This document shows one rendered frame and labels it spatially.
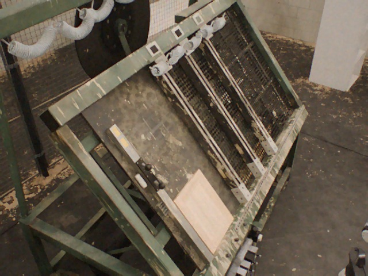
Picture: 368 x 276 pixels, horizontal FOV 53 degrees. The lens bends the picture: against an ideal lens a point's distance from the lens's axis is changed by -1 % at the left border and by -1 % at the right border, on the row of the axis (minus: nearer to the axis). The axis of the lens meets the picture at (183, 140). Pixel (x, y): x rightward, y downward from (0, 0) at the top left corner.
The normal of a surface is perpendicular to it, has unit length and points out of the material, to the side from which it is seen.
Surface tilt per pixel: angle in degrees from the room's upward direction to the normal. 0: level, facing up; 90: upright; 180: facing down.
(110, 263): 0
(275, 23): 90
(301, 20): 90
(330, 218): 0
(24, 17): 90
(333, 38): 90
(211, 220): 51
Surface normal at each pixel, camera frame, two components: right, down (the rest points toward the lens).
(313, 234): -0.01, -0.79
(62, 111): 0.68, -0.28
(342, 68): -0.60, 0.49
